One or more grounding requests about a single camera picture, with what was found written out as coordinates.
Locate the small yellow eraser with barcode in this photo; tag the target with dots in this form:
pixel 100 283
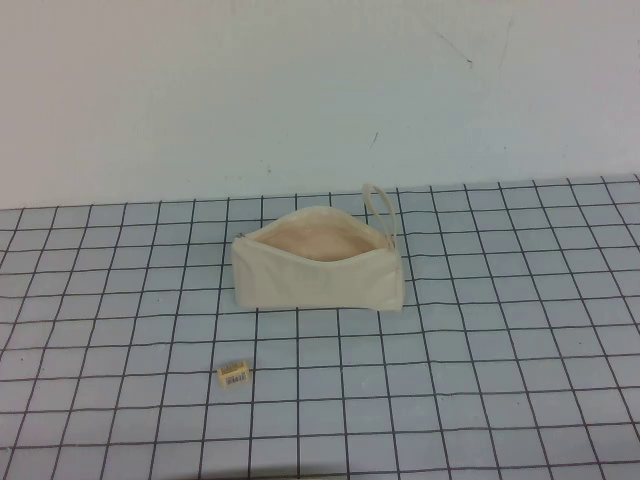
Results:
pixel 233 376

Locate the cream canvas pencil case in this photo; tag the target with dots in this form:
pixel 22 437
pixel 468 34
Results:
pixel 310 282

